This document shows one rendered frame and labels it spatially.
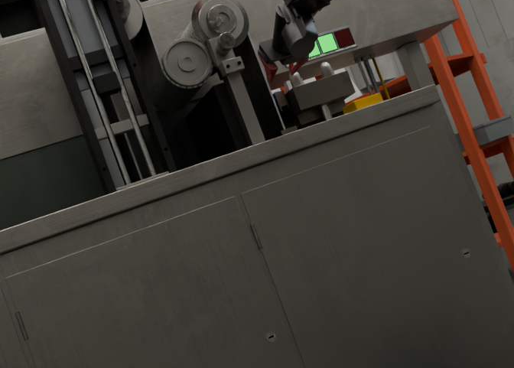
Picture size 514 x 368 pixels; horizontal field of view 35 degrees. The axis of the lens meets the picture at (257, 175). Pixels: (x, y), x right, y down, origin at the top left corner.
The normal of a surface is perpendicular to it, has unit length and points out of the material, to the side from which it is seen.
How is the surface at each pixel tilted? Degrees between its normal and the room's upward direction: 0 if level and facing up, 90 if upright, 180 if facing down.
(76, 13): 90
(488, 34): 90
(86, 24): 90
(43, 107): 90
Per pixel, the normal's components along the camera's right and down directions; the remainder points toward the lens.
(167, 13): 0.29, -0.17
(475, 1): -0.69, 0.22
